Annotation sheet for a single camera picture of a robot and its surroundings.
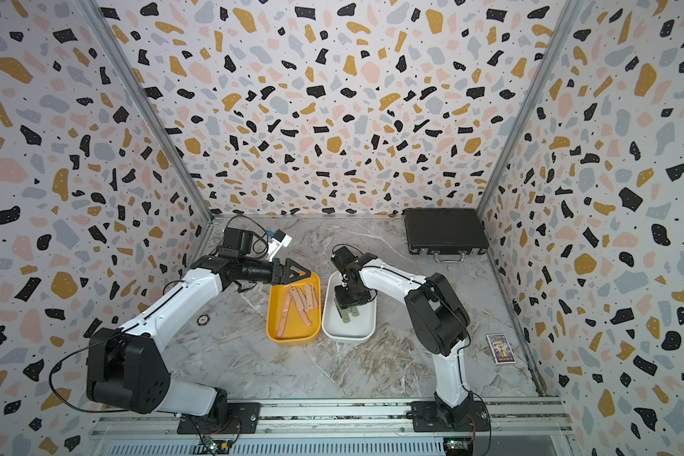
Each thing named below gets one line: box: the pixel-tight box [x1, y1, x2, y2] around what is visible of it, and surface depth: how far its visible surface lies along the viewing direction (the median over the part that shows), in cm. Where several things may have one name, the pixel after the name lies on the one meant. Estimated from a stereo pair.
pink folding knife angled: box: [304, 283, 314, 312], surface depth 97 cm
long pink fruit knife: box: [276, 285, 293, 339], surface depth 95 cm
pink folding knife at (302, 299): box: [295, 288, 307, 313], surface depth 97 cm
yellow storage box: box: [266, 272, 323, 346], surface depth 92 cm
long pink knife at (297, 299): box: [289, 287, 312, 327], surface depth 95 cm
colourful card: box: [485, 333, 517, 365], surface depth 85 cm
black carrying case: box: [403, 207, 490, 264], surface depth 112 cm
